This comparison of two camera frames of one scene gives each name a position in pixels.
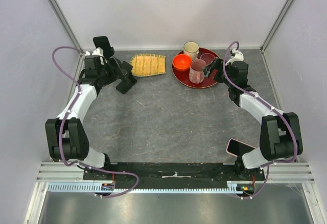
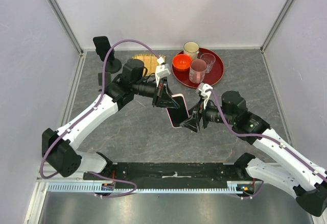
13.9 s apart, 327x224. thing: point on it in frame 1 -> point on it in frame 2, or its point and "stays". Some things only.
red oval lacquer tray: x=183 y=76 stays
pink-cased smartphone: x=236 y=147 -> x=177 y=116
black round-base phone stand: x=114 y=63 stays
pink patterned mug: x=196 y=73 stays
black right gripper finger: x=207 y=71 -> x=192 y=123
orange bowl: x=182 y=62 stays
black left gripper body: x=107 y=74 -> x=159 y=92
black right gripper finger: x=205 y=69 -> x=195 y=110
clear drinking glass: x=208 y=57 stays
